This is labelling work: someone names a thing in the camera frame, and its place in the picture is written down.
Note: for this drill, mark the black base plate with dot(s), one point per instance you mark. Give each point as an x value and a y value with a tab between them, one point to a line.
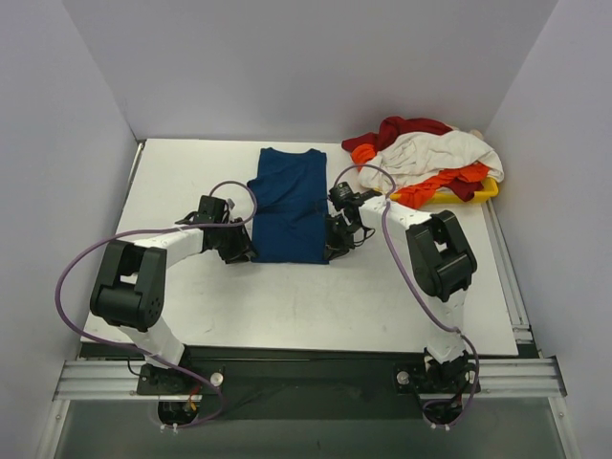
441	402

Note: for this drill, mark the white t-shirt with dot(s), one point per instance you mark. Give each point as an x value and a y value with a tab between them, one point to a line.
418	156

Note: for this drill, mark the aluminium mounting rail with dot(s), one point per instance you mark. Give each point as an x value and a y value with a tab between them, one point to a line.
113	380

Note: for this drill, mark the yellow plastic bin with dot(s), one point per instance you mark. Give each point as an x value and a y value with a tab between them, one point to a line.
442	191

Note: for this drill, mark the orange t-shirt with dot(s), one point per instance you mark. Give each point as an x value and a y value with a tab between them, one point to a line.
413	172

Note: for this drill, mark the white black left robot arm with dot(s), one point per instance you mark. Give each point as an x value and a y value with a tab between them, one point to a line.
129	290

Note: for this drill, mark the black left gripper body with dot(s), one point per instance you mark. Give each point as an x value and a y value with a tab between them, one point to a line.
237	244

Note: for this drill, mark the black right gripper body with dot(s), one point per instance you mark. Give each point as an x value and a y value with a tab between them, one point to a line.
338	237

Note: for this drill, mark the dark red t-shirt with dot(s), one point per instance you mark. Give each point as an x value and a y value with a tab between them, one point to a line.
411	129

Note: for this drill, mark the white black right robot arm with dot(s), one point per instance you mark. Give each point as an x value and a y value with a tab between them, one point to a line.
434	258

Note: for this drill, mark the blue Mickey Mouse t-shirt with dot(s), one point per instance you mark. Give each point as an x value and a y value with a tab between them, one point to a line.
291	194

